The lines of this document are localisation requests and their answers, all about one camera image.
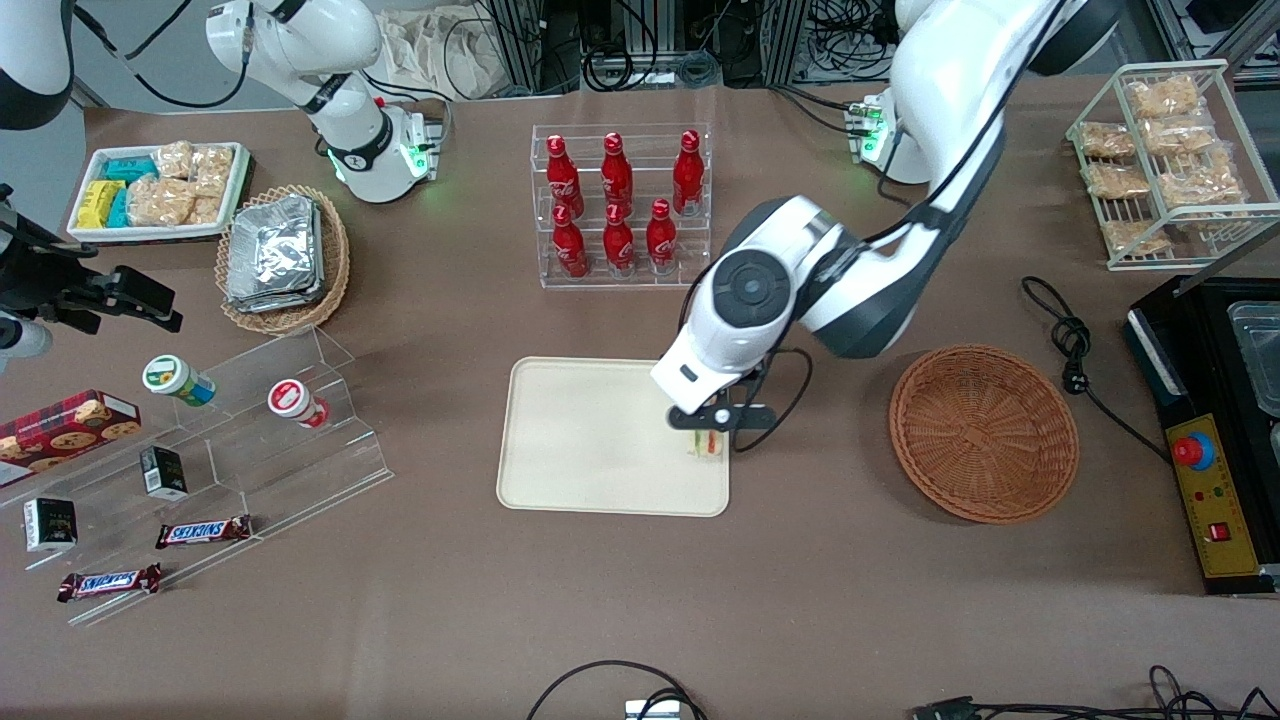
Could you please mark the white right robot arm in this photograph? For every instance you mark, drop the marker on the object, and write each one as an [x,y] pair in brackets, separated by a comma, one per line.
[350,140]

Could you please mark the green lid yogurt cup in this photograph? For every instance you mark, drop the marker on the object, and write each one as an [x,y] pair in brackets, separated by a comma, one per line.
[172,378]

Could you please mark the red lid yogurt cup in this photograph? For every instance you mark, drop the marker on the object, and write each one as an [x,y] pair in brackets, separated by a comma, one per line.
[292,400]

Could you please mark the cream plastic tray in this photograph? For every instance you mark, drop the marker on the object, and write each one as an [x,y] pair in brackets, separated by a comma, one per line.
[590,437]

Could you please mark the oval brown wicker basket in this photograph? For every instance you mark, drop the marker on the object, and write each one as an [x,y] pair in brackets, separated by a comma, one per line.
[335,270]

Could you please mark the snickers chocolate bar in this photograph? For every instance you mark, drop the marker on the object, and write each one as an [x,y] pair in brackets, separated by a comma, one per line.
[108,582]
[203,532]

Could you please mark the red cookie box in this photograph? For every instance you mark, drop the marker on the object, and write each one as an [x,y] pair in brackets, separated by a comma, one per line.
[60,432]

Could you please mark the silver foil packs stack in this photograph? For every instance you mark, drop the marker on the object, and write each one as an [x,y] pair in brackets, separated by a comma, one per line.
[272,255]

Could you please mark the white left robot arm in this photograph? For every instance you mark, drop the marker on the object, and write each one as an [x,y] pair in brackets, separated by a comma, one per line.
[850,290]

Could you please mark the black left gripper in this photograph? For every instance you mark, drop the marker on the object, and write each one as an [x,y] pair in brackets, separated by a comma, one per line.
[752,384]

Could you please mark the clear acrylic bottle rack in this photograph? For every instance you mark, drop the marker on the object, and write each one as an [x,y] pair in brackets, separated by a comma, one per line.
[640,282]

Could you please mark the triangular sandwich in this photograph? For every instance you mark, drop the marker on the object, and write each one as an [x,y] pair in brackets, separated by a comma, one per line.
[707,450]

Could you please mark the white rectangular snack tray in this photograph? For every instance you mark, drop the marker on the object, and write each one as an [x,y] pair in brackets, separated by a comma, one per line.
[150,233]

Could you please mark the clear acrylic stepped stand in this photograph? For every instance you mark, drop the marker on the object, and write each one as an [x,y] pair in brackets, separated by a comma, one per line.
[280,480]

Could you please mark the yellow snack pack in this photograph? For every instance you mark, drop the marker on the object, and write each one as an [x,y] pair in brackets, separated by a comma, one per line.
[98,203]

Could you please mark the clear rice cracker pack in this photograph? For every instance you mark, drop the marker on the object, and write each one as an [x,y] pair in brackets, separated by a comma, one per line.
[160,202]
[206,210]
[173,160]
[212,170]

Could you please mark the red cola bottle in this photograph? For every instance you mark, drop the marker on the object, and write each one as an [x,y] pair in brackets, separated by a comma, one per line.
[661,240]
[687,178]
[571,248]
[563,180]
[616,175]
[619,245]

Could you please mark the beige cloth bag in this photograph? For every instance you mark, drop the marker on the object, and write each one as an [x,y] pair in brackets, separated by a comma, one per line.
[440,55]

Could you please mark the small grey device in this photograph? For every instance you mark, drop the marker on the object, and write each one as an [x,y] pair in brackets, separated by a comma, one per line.
[652,711]

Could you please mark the clear cracker bag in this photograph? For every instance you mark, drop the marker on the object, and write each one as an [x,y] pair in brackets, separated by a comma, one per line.
[1200,185]
[1135,236]
[1163,96]
[1117,180]
[1107,140]
[1178,136]

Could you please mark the black appliance with clear containers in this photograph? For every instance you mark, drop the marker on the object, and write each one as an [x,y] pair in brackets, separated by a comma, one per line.
[1190,330]

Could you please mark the round brown wicker basket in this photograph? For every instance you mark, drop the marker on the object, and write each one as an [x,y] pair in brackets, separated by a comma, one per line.
[985,435]

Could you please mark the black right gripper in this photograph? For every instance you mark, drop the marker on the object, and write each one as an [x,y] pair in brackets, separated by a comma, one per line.
[42,277]

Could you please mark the small black box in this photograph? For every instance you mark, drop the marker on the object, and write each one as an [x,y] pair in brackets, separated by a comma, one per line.
[163,473]
[50,524]

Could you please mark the teal snack pack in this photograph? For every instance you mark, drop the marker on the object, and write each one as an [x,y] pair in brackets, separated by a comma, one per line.
[130,168]
[119,208]

